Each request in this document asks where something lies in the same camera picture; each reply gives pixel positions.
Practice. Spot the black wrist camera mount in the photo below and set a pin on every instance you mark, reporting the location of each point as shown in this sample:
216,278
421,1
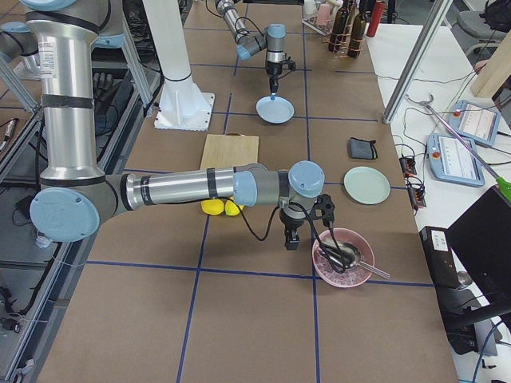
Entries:
324,209

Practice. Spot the red bottle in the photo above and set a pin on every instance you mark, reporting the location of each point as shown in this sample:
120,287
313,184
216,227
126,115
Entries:
375,18

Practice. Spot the white camera stand base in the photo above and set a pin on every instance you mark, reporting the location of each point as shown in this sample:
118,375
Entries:
182,105

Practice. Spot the teach pendant near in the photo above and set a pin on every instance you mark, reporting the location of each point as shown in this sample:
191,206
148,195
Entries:
451,162

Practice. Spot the light blue plate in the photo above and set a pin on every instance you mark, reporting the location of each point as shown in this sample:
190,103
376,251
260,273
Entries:
275,110

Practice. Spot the metal scoop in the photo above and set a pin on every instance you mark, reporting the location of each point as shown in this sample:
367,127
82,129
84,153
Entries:
353,253

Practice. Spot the black monitor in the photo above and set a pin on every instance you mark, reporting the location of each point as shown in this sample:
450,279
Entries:
480,238

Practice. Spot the bamboo cutting board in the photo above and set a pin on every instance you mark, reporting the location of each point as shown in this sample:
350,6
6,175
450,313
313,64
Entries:
227,151

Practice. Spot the aluminium frame post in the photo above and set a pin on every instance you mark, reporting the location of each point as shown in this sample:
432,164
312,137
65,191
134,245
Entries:
425,38

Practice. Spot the yellow lemon outer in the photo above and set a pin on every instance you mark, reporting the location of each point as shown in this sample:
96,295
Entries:
231,209

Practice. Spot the copper wire bottle rack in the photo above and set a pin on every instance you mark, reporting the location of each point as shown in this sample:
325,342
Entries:
347,32

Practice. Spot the dark wine bottle right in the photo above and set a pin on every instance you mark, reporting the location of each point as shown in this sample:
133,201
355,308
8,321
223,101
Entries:
357,30

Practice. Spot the dark wine bottle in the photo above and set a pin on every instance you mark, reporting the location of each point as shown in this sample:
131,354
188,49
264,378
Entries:
338,32
357,30

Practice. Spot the light green plate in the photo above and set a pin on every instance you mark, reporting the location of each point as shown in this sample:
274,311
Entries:
366,185

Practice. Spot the teach pendant far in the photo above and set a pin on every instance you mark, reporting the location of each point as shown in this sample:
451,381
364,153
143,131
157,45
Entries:
476,122

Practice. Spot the grey folded cloth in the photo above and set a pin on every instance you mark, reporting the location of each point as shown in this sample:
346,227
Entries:
362,149

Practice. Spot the black computer box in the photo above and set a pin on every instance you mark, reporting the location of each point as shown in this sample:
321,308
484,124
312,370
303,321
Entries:
452,290

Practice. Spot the teach pendant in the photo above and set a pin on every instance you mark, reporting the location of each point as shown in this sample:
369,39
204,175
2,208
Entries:
476,122
451,162

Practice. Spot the yellow lemon near board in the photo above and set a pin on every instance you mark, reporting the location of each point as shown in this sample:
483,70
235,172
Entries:
212,206

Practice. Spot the metal reacher grabber stick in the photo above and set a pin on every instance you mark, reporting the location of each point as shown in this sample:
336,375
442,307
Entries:
503,185

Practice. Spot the pink cup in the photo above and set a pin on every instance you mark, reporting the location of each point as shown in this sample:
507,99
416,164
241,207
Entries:
323,16

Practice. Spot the dark wine bottle left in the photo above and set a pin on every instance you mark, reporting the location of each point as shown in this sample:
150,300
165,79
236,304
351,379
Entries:
338,32

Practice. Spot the pink bowl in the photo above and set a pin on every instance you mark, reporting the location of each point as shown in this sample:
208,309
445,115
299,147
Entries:
352,277

